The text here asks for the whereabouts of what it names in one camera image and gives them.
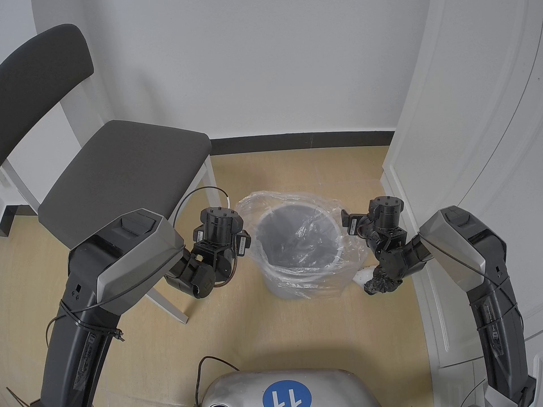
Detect grey trash bin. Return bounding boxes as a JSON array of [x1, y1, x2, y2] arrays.
[[254, 204, 343, 300]]

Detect white wardrobe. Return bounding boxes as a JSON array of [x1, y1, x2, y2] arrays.
[[380, 0, 543, 407]]

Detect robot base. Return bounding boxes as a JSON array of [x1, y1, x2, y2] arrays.
[[199, 369, 382, 407]]

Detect crumpled white paper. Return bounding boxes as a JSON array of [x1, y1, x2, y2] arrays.
[[351, 265, 378, 287]]

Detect clear plastic bag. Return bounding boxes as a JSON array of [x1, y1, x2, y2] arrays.
[[235, 190, 370, 300]]

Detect dark grey white-legged chair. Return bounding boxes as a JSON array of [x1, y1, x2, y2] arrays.
[[0, 24, 218, 324]]

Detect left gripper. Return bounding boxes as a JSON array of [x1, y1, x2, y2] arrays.
[[234, 229, 252, 258]]

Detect black plastic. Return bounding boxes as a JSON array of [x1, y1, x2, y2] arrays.
[[364, 270, 404, 296]]

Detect black cable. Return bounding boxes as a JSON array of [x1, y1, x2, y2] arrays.
[[174, 186, 232, 224], [195, 356, 241, 404]]

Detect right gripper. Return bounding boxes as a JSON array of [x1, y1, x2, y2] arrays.
[[341, 209, 362, 238]]

